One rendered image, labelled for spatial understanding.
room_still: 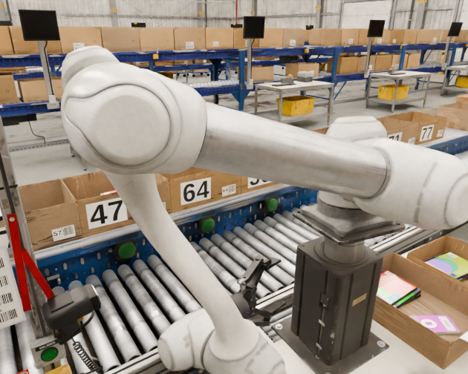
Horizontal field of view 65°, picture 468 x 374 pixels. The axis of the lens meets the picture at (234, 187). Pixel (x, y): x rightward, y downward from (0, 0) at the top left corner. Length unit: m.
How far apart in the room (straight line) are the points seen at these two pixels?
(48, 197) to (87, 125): 1.41
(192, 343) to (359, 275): 0.48
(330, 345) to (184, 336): 0.46
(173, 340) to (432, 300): 1.01
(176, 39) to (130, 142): 6.19
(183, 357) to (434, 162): 0.64
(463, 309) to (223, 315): 1.01
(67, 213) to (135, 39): 4.98
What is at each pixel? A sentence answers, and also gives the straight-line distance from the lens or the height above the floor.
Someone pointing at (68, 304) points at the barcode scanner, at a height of 1.09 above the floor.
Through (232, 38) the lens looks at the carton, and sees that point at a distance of 7.17.
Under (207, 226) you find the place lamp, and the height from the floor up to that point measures 0.81.
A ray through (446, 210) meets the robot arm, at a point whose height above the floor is 1.35.
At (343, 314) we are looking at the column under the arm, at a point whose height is 0.94.
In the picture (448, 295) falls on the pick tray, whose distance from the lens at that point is 1.56.
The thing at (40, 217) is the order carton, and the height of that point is 1.02.
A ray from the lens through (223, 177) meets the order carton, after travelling 1.80.
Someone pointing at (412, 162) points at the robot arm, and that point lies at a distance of 0.75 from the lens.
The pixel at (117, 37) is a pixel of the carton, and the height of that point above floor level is 1.58.
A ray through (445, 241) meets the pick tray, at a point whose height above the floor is 0.82.
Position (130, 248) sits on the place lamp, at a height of 0.82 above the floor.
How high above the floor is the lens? 1.65
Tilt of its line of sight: 23 degrees down
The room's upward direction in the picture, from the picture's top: straight up
